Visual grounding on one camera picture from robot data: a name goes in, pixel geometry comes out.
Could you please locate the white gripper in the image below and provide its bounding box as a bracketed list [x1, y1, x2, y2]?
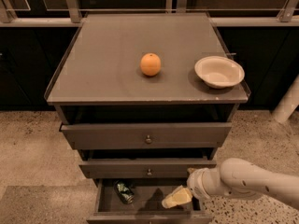
[162, 168, 210, 209]

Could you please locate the green soda can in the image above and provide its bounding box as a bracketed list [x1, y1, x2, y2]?
[114, 180, 135, 204]

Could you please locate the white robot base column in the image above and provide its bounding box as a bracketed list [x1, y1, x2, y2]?
[273, 75, 299, 123]

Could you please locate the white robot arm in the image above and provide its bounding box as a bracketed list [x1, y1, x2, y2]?
[162, 158, 299, 209]

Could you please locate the grey bottom drawer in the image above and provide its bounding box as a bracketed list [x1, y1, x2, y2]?
[87, 178, 212, 224]

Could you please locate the grey drawer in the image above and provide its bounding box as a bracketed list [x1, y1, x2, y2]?
[59, 105, 234, 150]
[87, 178, 212, 224]
[79, 148, 216, 179]

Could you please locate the grey middle drawer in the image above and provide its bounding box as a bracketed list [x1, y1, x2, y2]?
[79, 148, 216, 179]

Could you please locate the grey top drawer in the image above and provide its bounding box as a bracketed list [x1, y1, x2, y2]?
[59, 105, 234, 150]

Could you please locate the grey drawer cabinet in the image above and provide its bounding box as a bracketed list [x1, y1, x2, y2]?
[44, 12, 252, 224]

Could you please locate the white paper bowl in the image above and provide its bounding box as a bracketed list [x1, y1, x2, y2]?
[194, 56, 245, 89]

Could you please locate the orange fruit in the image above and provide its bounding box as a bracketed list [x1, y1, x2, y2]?
[139, 53, 162, 77]

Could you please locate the metal window rail frame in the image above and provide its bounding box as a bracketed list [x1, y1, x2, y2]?
[1, 0, 298, 23]

